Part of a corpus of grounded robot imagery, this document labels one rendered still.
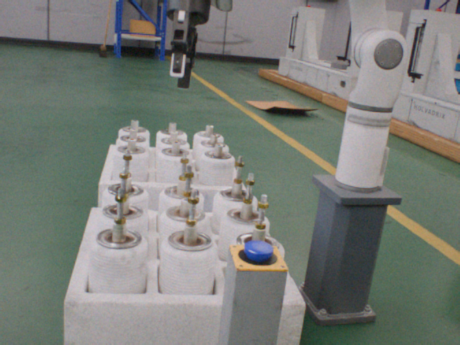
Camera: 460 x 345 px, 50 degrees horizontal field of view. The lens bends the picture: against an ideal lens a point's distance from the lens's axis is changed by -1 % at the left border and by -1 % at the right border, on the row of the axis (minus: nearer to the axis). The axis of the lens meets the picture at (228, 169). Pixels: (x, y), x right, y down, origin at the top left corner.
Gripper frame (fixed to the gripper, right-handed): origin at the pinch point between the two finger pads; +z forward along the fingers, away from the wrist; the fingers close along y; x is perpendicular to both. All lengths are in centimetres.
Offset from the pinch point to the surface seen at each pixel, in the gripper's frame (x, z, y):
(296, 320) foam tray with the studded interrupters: 23.7, 38.5, 0.1
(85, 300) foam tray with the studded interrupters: -9.9, 37.3, 7.6
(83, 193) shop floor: -41, 24, -84
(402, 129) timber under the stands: 110, -32, -234
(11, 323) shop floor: -30, 49, -13
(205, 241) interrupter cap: 7.1, 27.1, 0.2
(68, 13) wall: -238, -191, -556
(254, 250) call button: 15.0, 25.6, 18.4
